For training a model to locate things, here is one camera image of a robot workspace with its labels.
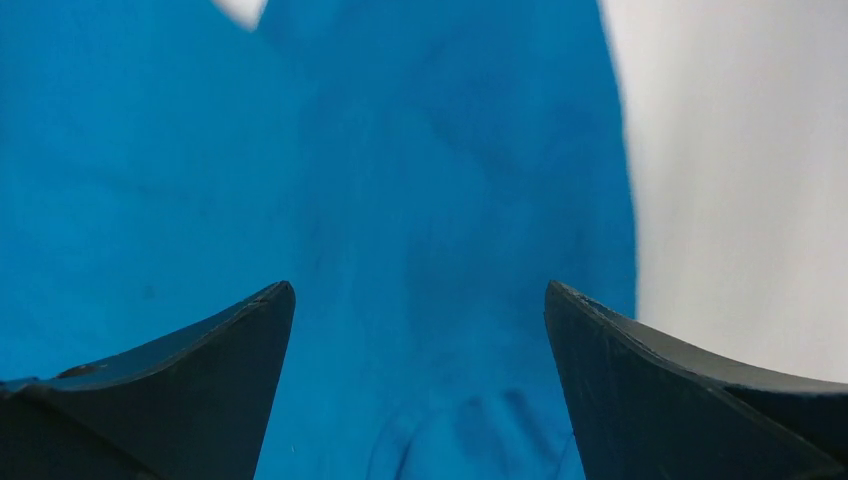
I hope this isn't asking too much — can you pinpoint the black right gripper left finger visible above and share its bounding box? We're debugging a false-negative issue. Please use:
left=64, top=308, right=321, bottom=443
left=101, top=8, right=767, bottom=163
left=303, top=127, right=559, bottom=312
left=1, top=281, right=295, bottom=479

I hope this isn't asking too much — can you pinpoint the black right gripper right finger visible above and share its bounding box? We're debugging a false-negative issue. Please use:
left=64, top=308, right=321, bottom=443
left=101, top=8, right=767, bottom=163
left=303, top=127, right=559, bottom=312
left=544, top=281, right=847, bottom=480

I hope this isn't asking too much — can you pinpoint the bright blue t shirt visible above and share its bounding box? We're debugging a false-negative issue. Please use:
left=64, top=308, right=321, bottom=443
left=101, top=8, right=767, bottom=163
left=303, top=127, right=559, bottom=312
left=1, top=1, right=635, bottom=479

